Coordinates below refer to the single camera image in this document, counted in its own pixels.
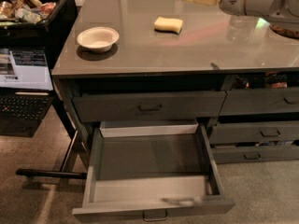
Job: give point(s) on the snack packets in bin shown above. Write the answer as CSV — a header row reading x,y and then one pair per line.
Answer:
x,y
28,11

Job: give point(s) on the grey top left drawer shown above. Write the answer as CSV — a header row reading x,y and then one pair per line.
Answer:
x,y
147,106

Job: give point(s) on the yellow sponge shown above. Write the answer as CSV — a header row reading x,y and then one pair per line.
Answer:
x,y
168,25

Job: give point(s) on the open grey bottom drawer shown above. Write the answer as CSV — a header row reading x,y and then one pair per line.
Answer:
x,y
152,178

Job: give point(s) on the grey middle right drawer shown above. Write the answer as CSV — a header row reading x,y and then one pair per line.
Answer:
x,y
254,132

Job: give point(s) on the black plastic bin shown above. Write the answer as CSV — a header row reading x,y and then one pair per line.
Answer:
x,y
56,26

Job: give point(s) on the black stand leg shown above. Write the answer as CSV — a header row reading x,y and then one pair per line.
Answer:
x,y
63,161

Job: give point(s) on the white paper bowl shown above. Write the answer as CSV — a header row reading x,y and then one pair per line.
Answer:
x,y
98,39

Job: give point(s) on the white middle drawer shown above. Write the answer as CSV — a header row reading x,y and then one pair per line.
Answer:
x,y
133,128

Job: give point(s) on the open black laptop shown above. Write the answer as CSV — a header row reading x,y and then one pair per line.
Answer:
x,y
26,91

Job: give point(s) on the grey bottom right drawer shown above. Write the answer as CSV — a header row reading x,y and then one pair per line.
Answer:
x,y
231,154

